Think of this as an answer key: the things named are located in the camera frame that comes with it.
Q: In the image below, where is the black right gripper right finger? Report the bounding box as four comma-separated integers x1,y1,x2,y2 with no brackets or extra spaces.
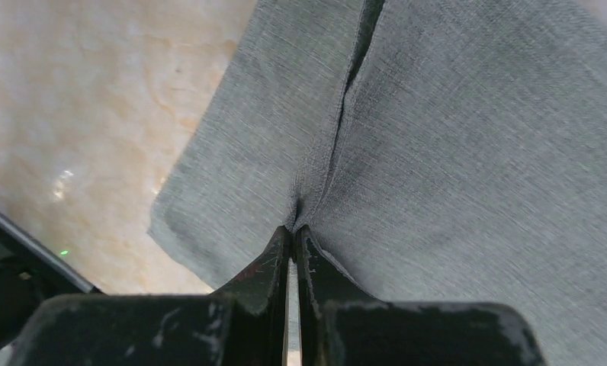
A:
295,226,546,365

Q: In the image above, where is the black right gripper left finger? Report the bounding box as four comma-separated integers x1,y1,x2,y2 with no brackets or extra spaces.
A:
8,227,291,365

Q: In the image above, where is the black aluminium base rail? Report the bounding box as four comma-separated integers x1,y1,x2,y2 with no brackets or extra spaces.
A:
0,213,101,351

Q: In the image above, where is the grey cloth napkin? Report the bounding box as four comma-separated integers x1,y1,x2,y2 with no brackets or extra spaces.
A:
149,1,607,365

